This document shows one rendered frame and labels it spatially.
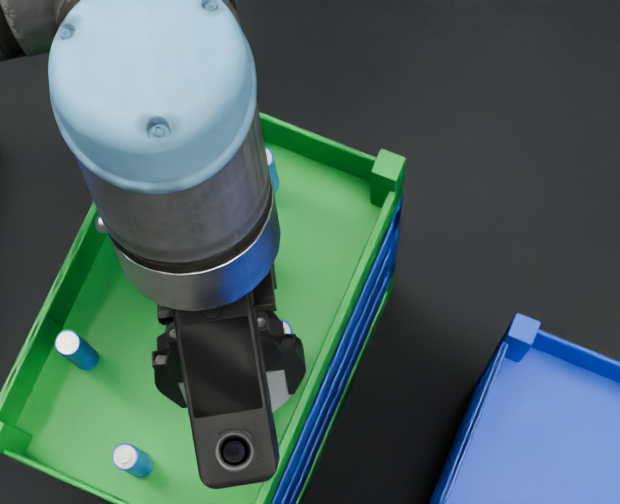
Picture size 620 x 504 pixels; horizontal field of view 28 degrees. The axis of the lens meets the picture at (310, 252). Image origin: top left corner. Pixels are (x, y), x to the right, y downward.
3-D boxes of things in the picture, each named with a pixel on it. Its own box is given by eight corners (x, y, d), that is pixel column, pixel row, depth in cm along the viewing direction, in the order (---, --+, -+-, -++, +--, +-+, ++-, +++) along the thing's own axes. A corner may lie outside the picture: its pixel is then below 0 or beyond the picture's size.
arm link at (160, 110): (229, -62, 58) (266, 110, 53) (257, 102, 68) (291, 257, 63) (26, -22, 57) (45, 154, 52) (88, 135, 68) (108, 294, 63)
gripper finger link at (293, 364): (312, 371, 83) (291, 311, 75) (314, 392, 82) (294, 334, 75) (242, 382, 83) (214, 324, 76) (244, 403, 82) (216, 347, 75)
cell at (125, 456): (134, 448, 92) (117, 438, 86) (157, 458, 92) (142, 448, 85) (124, 471, 91) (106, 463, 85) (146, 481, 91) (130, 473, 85)
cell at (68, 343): (84, 335, 88) (103, 352, 94) (61, 325, 88) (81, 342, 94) (73, 359, 87) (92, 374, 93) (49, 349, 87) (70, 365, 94)
